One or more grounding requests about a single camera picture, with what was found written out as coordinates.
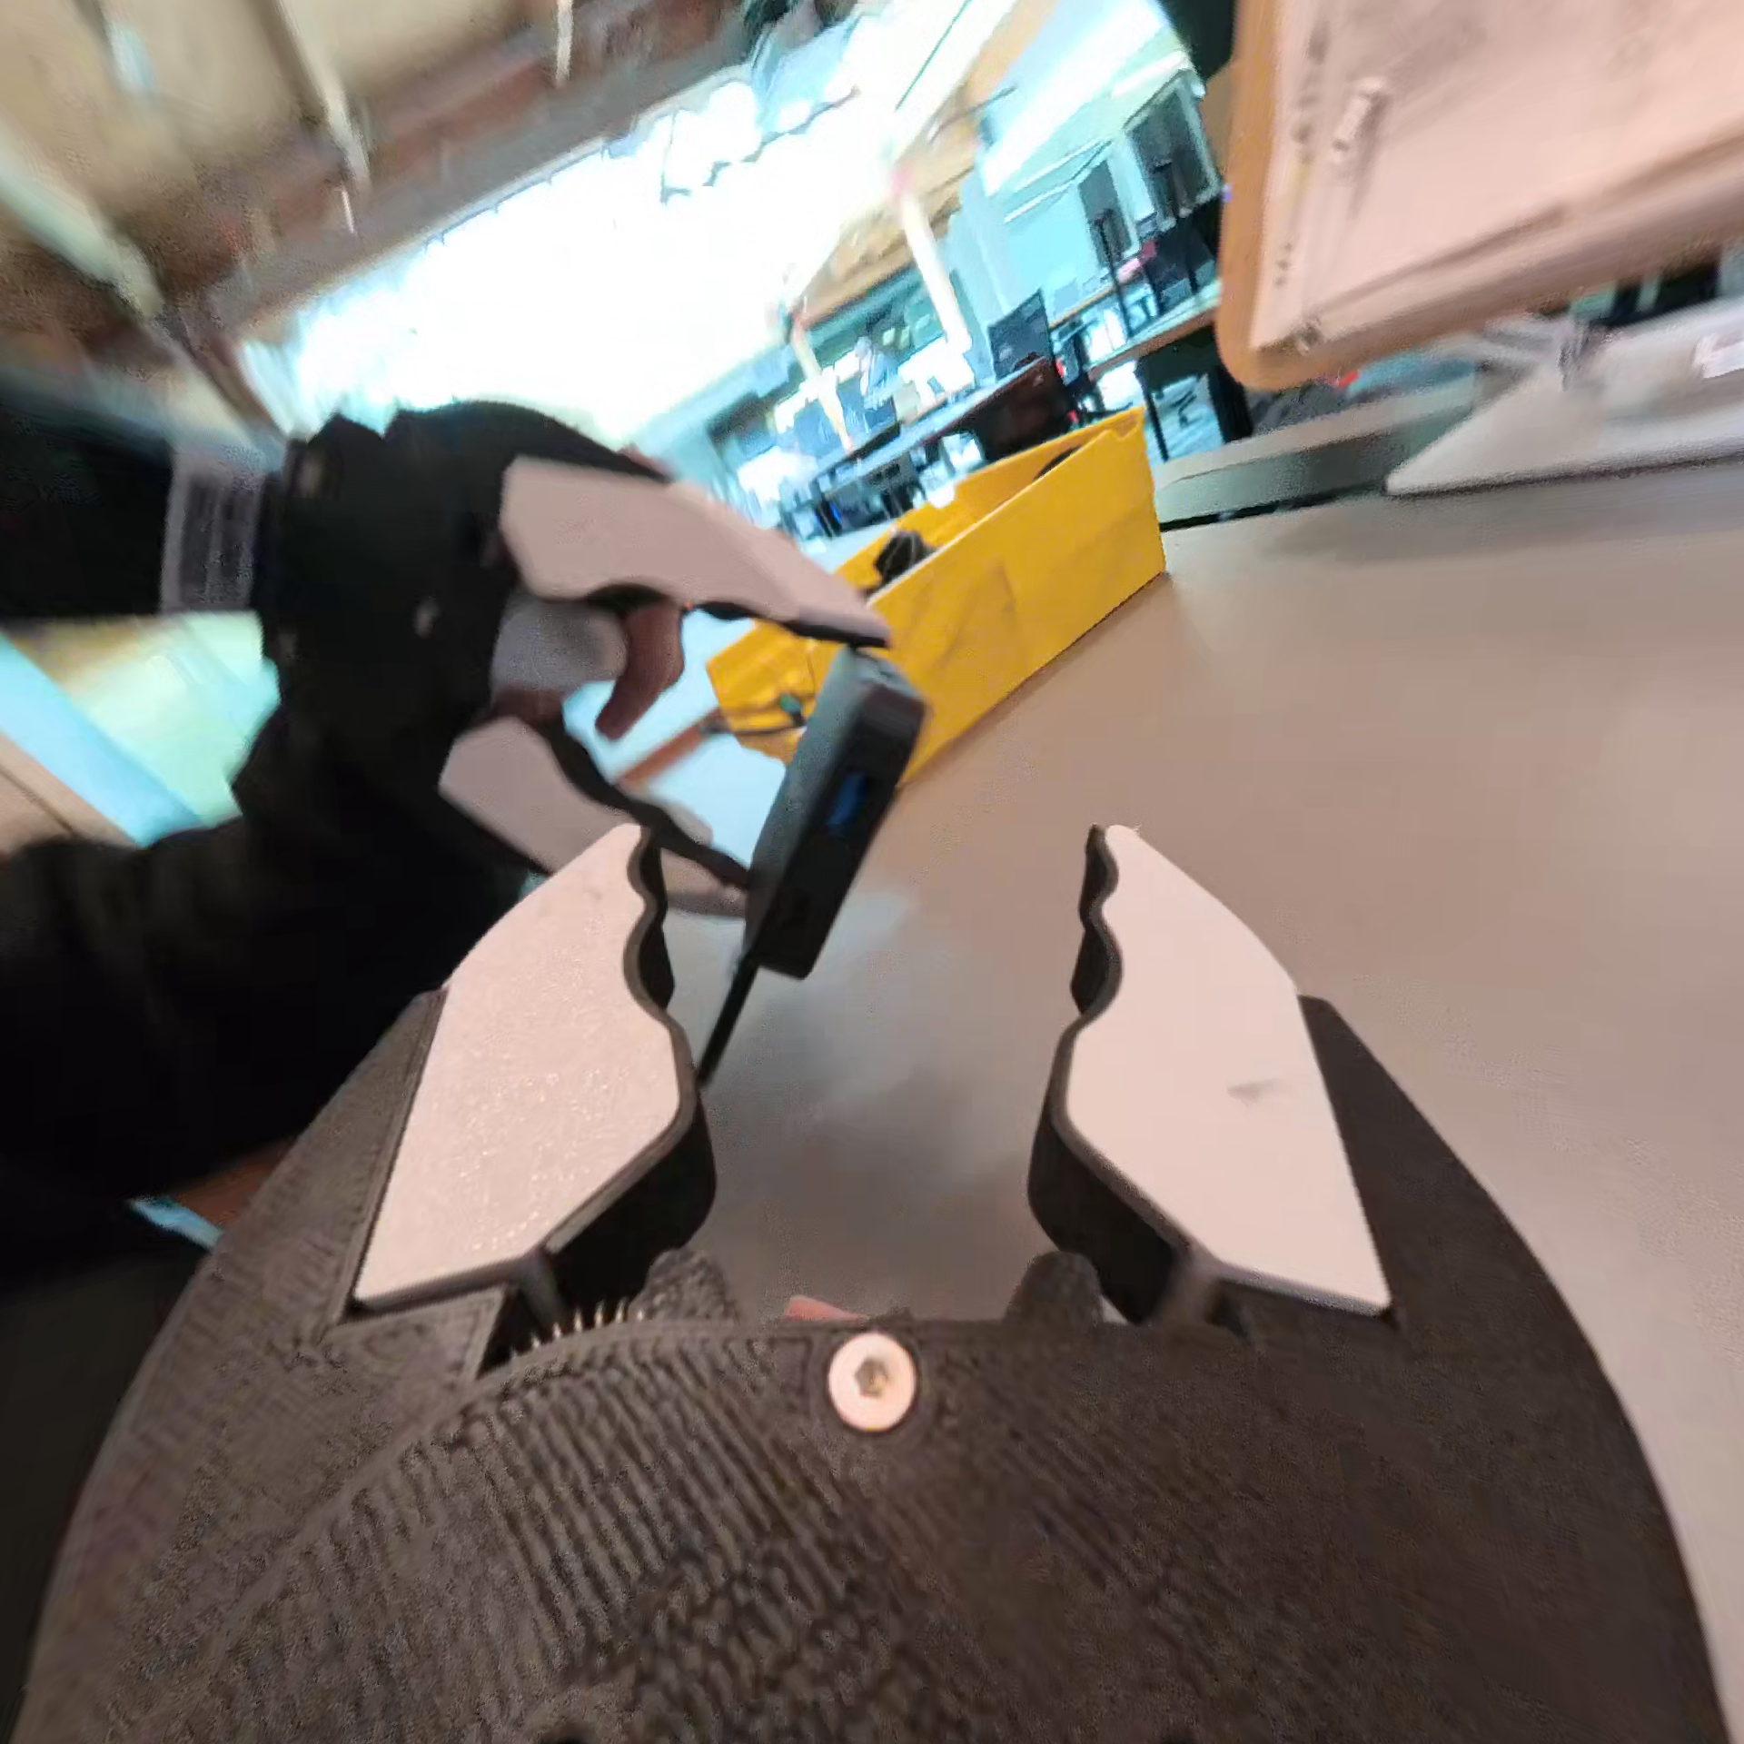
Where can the document stand with paper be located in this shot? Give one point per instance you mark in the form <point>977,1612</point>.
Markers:
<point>1473,165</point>

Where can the grey desk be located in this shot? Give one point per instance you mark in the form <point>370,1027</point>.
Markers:
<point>1363,762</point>

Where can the black hub with blue port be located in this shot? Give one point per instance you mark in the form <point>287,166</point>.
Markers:
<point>830,819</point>

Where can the person's right hand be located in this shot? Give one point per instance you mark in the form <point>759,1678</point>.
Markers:
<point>819,1310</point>

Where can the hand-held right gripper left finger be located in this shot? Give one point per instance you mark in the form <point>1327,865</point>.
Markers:
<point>531,1091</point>

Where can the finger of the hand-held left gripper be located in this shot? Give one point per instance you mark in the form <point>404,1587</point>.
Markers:
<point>531,798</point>
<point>639,533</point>

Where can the person's left hand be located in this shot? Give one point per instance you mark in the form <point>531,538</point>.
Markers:
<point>648,668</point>

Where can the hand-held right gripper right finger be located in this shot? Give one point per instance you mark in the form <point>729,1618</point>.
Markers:
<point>1225,1091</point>

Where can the person's left forearm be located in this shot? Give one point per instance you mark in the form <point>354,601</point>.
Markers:
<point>204,981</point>

